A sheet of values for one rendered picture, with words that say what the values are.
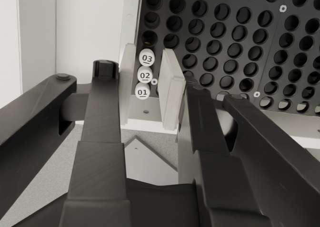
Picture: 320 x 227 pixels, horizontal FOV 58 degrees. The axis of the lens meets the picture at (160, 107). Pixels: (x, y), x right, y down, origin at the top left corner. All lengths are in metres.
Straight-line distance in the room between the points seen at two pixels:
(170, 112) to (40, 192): 1.43
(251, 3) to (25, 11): 0.17
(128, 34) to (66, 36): 0.06
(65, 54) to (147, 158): 1.05
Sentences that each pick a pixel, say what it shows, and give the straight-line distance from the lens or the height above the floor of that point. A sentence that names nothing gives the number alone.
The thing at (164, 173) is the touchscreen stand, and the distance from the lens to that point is 1.38.
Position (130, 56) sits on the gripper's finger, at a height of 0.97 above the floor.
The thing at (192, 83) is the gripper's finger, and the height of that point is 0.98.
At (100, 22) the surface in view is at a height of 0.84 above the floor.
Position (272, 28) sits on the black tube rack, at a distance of 0.26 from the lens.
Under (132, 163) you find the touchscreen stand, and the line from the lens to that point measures 1.35.
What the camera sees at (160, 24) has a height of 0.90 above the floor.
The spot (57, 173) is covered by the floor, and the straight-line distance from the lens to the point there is 1.47.
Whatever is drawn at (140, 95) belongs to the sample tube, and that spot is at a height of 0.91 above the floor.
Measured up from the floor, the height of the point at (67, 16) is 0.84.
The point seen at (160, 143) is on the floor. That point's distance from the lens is 1.33.
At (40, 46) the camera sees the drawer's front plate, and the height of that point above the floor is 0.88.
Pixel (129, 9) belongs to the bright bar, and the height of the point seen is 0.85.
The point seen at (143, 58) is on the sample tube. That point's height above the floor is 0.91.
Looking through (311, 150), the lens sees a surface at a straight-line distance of 0.43.
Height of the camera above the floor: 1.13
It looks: 66 degrees down
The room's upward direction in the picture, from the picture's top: 172 degrees clockwise
